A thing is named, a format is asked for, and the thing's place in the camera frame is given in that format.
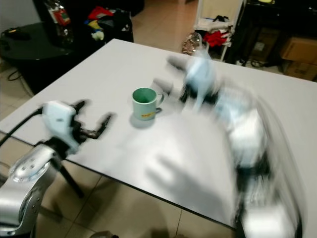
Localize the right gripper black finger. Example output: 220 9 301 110
166 54 195 71
154 77 175 96

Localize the shiny clear plastic bag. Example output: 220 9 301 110
182 32 204 56

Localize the green ceramic mug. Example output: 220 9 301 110
132 87 165 121

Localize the red cloth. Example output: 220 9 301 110
204 30 229 48

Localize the black table leg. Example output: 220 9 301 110
58 166 85 199

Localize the black round side table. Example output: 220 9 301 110
0 22 134 96

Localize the white rack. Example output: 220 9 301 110
193 0 246 61

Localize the yellow white glove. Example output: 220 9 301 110
89 29 105 42

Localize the black bag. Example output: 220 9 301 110
99 10 134 43

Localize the clear plastic bottle red label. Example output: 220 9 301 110
44 0 75 46

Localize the red packet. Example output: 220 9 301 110
87 6 115 20

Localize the small black device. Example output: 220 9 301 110
7 27 31 41

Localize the brown cardboard box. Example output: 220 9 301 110
284 62 317 81
280 37 317 63

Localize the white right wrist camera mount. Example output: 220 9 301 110
186 47 219 111

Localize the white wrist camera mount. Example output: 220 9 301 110
186 47 219 111
42 100 81 155

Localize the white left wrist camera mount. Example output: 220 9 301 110
42 100 81 155

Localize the black floor cable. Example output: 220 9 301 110
6 66 21 83

